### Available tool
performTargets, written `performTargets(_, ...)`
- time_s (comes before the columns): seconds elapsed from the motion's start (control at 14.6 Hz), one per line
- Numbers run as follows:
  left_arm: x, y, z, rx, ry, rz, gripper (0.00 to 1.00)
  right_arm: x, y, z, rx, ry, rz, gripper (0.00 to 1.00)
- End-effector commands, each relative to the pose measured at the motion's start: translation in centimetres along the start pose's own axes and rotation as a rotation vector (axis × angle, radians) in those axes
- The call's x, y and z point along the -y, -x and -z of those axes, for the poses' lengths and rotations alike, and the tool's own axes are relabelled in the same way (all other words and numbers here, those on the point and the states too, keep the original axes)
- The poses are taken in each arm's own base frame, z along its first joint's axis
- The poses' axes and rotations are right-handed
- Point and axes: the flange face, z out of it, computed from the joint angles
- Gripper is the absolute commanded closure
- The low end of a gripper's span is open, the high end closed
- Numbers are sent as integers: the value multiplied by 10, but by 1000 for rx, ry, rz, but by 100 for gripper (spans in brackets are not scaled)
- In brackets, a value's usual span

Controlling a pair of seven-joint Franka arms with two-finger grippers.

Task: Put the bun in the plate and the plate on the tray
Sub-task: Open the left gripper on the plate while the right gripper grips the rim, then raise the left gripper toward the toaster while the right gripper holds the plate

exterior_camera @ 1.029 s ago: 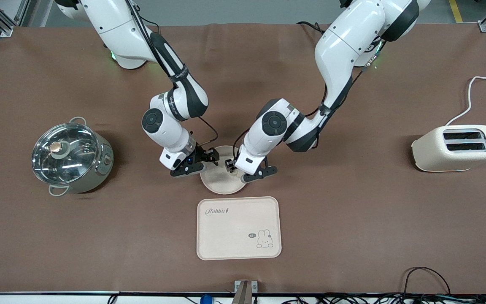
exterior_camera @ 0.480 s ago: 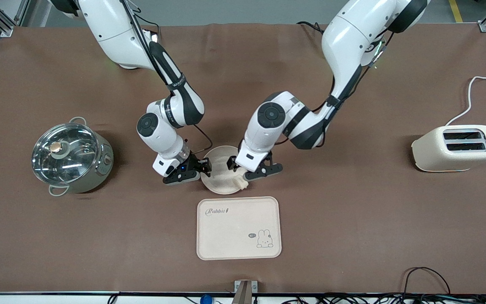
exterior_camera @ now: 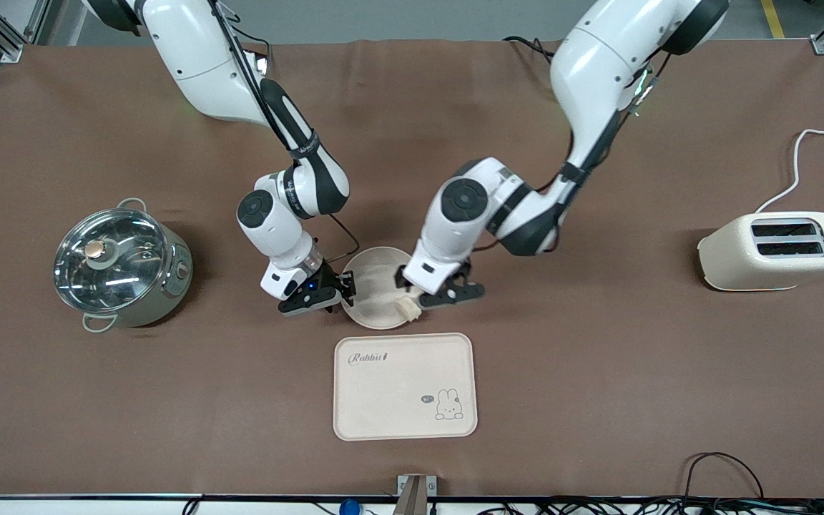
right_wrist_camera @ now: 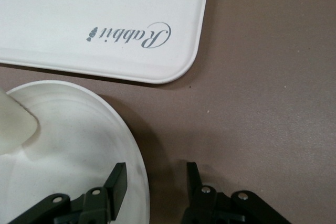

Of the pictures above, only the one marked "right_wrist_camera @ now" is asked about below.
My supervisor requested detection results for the round cream plate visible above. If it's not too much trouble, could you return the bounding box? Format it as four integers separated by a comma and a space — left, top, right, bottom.
0, 80, 151, 224

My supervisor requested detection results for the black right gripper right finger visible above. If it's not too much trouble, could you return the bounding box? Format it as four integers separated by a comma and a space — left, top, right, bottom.
180, 162, 287, 224

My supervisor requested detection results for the cream rabbit print tray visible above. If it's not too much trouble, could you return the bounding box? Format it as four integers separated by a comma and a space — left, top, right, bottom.
0, 0, 212, 86

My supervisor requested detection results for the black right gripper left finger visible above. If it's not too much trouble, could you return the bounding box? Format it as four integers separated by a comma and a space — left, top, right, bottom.
7, 162, 128, 224

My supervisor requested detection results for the white steamed bun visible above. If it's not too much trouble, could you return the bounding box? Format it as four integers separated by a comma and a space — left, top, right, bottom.
0, 87, 41, 155

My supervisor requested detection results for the brown table mat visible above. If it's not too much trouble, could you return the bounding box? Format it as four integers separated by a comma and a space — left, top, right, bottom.
0, 0, 336, 224

